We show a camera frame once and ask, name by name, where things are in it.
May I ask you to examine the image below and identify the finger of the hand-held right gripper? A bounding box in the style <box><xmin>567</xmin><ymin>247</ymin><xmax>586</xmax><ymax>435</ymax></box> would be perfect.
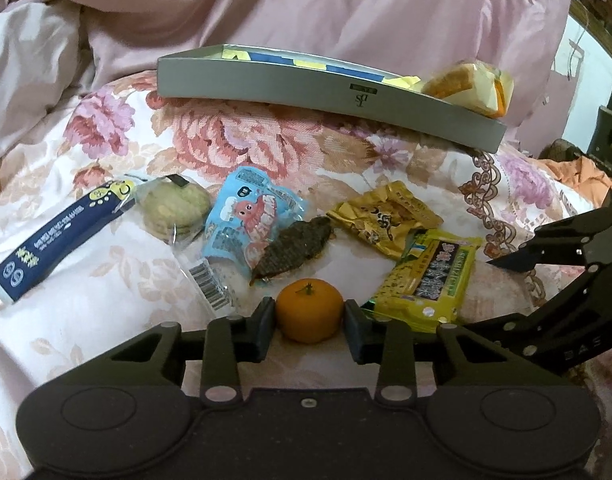
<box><xmin>463</xmin><ymin>262</ymin><xmax>612</xmax><ymax>358</ymax></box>
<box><xmin>485</xmin><ymin>202</ymin><xmax>612</xmax><ymax>275</ymax></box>

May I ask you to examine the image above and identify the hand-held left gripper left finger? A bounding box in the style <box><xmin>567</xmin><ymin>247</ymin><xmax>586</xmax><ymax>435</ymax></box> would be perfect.
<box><xmin>104</xmin><ymin>297</ymin><xmax>277</xmax><ymax>407</ymax></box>

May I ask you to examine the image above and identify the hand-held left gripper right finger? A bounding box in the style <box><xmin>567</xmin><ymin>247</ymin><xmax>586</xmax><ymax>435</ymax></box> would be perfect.
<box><xmin>343</xmin><ymin>300</ymin><xmax>519</xmax><ymax>407</ymax></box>

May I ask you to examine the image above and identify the orange tangerine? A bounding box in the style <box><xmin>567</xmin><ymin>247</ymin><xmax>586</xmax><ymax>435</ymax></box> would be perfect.
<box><xmin>276</xmin><ymin>280</ymin><xmax>345</xmax><ymax>345</ymax></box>

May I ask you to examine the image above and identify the yellow green snack packet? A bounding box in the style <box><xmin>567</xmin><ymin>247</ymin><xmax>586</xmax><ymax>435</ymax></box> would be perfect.
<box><xmin>368</xmin><ymin>227</ymin><xmax>483</xmax><ymax>333</ymax></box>

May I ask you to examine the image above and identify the golden yellow snack packet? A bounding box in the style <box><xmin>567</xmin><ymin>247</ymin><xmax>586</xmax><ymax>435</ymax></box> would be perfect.
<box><xmin>327</xmin><ymin>181</ymin><xmax>444</xmax><ymax>261</ymax></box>

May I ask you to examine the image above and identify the blue octopus print packet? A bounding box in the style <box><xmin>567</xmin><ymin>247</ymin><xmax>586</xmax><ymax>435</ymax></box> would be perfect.
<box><xmin>203</xmin><ymin>165</ymin><xmax>311</xmax><ymax>281</ymax></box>

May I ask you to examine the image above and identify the grey cardboard box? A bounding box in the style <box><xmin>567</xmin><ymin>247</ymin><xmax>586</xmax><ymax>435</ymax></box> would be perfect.
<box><xmin>157</xmin><ymin>44</ymin><xmax>508</xmax><ymax>155</ymax></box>

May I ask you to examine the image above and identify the orange cloth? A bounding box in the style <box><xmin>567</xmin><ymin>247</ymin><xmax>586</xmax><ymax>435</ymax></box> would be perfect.
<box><xmin>538</xmin><ymin>155</ymin><xmax>612</xmax><ymax>208</ymax></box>

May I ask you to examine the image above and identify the dark dried fish snack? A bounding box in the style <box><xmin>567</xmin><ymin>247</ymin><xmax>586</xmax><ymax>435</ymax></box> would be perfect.
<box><xmin>250</xmin><ymin>217</ymin><xmax>335</xmax><ymax>288</ymax></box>

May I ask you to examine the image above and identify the floral bedsheet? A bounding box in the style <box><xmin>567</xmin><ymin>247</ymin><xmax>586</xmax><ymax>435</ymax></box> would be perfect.
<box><xmin>0</xmin><ymin>70</ymin><xmax>612</xmax><ymax>480</ymax></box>

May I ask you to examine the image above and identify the green cookie clear packet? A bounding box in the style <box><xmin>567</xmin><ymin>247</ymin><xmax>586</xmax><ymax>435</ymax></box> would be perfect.
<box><xmin>130</xmin><ymin>174</ymin><xmax>217</xmax><ymax>256</ymax></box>

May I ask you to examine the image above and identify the wrapped sandwich cake packet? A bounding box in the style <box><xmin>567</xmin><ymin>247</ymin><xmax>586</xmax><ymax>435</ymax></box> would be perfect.
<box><xmin>420</xmin><ymin>60</ymin><xmax>515</xmax><ymax>119</ymax></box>

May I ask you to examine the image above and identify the navy blue stick packet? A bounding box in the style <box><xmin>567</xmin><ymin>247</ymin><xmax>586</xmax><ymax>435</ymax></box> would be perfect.
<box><xmin>0</xmin><ymin>180</ymin><xmax>136</xmax><ymax>306</ymax></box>

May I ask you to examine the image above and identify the pink satin quilt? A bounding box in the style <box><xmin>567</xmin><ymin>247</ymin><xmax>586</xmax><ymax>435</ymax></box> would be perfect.
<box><xmin>0</xmin><ymin>0</ymin><xmax>579</xmax><ymax>146</ymax></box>

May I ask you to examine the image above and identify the pale pink quilt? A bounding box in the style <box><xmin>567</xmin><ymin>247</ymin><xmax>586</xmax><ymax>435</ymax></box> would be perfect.
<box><xmin>0</xmin><ymin>0</ymin><xmax>94</xmax><ymax>166</ymax></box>

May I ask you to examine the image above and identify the dark wooden bed frame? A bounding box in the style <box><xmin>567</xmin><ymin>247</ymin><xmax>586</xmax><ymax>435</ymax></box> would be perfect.
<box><xmin>568</xmin><ymin>0</ymin><xmax>612</xmax><ymax>61</ymax></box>

